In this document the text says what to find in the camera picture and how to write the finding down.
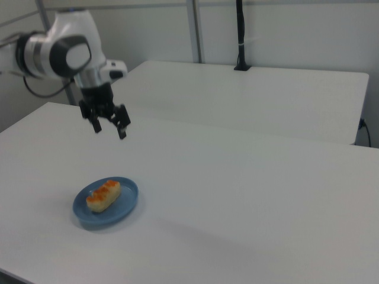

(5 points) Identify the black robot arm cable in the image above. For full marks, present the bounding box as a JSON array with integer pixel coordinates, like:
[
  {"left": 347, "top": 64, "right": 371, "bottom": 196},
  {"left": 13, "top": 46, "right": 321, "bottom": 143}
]
[{"left": 23, "top": 76, "right": 74, "bottom": 99}]

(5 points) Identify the black pole with base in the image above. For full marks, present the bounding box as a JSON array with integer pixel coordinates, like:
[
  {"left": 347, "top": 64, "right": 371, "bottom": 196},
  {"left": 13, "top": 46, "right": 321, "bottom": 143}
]
[{"left": 233, "top": 0, "right": 252, "bottom": 72}]

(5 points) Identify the blue plate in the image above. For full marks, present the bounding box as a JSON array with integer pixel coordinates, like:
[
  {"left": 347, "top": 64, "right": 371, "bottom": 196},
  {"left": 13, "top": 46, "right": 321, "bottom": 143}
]
[{"left": 72, "top": 175, "right": 140, "bottom": 229}]

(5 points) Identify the bread with orange topping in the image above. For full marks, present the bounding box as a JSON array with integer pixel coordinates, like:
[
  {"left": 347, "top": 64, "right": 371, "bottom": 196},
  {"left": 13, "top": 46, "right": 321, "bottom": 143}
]
[{"left": 85, "top": 179, "right": 121, "bottom": 214}]

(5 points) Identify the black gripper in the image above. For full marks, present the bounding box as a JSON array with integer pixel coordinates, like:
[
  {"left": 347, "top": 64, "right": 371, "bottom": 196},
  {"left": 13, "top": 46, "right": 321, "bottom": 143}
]
[{"left": 78, "top": 83, "right": 132, "bottom": 141}]

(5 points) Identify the black cable with plug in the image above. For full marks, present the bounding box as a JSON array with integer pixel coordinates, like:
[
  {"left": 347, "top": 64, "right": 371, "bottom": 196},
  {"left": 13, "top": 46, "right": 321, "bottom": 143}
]
[{"left": 358, "top": 118, "right": 372, "bottom": 147}]

